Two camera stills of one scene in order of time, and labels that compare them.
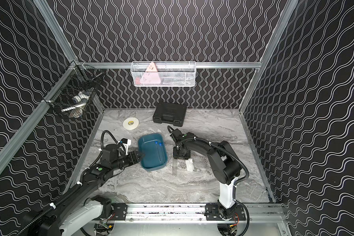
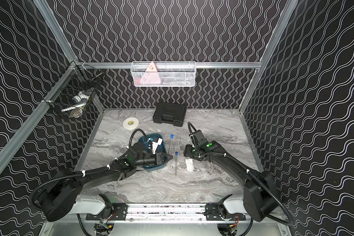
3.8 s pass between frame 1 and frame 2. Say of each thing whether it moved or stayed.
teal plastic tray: stayed
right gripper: moved
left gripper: moved
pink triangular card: stayed
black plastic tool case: stayed
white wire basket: stayed
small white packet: stayed
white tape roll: stayed
